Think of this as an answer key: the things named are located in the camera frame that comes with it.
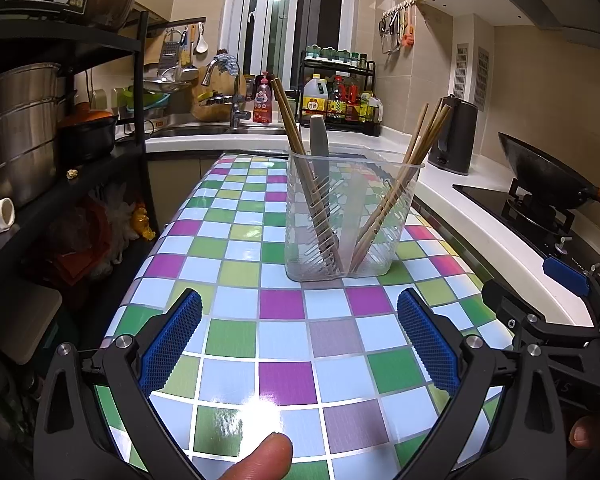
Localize person's left hand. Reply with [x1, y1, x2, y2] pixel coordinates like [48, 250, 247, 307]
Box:
[212, 432, 294, 480]

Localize black pot with orange lid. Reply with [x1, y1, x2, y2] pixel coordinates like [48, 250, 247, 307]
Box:
[55, 102, 120, 163]

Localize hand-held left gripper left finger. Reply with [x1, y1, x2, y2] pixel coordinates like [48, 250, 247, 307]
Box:
[32, 287, 204, 480]

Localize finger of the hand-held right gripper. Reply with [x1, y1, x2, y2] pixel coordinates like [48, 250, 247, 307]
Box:
[542, 256, 600, 331]
[482, 280, 600, 346]

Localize black spice rack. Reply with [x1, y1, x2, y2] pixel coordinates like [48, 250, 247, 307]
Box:
[298, 50, 383, 137]

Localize black wok with wooden handle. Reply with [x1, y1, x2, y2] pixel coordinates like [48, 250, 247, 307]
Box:
[497, 131, 600, 211]

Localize dark soy sauce bottle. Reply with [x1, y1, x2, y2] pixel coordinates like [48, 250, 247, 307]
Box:
[327, 76, 348, 121]

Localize small yellow oil dispenser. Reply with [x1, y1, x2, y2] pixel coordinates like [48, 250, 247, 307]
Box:
[362, 91, 383, 126]

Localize black gas stove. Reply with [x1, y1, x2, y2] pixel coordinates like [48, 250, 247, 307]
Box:
[452, 177, 600, 291]

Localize group of wooden chopsticks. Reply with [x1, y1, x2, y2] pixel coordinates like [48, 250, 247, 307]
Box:
[270, 77, 453, 276]

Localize black storage rack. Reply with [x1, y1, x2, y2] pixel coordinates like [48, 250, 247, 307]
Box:
[0, 0, 153, 411]

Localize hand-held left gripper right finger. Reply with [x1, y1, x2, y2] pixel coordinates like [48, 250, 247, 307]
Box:
[396, 287, 568, 480]

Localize metal grater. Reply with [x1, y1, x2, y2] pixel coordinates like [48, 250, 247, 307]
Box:
[159, 30, 180, 71]

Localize narrow wall vent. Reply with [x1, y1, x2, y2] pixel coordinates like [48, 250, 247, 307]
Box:
[452, 42, 470, 101]

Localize hanging kitchen tools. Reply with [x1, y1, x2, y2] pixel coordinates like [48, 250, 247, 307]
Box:
[378, 2, 416, 56]

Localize colourful checkered table cover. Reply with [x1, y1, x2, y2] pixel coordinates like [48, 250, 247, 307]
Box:
[92, 152, 516, 480]

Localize row of spice jars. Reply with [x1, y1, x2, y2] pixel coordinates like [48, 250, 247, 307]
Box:
[305, 45, 370, 63]

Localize yellow plastic toy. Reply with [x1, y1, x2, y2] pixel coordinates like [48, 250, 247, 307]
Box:
[130, 202, 156, 241]

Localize black electric kettle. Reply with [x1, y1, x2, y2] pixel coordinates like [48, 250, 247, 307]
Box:
[427, 94, 479, 177]

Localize green plastic basin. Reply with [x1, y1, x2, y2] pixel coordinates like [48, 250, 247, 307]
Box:
[120, 86, 171, 111]

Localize large steel stockpot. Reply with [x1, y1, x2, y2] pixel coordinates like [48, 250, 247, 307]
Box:
[0, 62, 68, 208]

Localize clear plastic utensil holder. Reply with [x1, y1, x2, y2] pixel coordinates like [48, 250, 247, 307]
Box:
[284, 147, 427, 282]

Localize pink dish soap bottle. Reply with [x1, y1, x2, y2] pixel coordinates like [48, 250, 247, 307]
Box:
[251, 71, 275, 125]

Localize person's right hand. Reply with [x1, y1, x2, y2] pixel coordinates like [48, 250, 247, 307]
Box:
[569, 412, 600, 450]

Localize chrome faucet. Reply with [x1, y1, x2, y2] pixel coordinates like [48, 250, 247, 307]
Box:
[201, 57, 253, 131]

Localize beige board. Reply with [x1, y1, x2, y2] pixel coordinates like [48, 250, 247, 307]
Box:
[0, 285, 63, 366]

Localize steel kitchen sink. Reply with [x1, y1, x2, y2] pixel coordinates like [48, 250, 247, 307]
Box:
[147, 120, 288, 140]

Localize blue patterned cloth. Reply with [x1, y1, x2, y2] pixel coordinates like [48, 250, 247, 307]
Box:
[215, 50, 242, 75]

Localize white spoon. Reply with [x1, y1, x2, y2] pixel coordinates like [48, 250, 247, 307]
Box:
[308, 114, 333, 201]

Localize red plastic bag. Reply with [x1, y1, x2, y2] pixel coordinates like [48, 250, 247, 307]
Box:
[45, 195, 116, 286]

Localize white framed window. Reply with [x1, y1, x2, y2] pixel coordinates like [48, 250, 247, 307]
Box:
[220, 0, 361, 83]

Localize round wooden cutting board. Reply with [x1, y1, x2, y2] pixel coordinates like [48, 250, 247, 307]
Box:
[190, 67, 243, 122]

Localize wide wall vent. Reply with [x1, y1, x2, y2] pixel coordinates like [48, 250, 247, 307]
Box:
[475, 46, 492, 111]

